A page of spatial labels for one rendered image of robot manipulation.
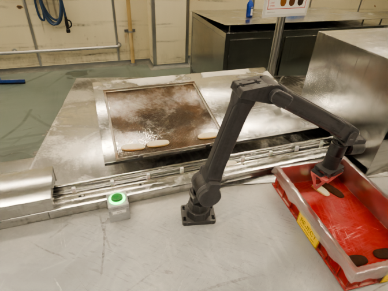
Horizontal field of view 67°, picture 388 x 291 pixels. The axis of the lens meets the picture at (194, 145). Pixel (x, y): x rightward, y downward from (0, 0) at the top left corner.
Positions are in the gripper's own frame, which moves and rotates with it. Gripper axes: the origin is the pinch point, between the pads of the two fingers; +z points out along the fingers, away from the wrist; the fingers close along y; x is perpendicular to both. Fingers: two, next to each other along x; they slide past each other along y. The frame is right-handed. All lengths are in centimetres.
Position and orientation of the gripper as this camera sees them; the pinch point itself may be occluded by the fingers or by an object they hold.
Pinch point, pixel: (321, 183)
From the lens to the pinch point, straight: 127.7
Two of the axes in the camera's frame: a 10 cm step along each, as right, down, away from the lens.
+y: 8.2, -2.5, 5.2
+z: -1.0, 8.2, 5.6
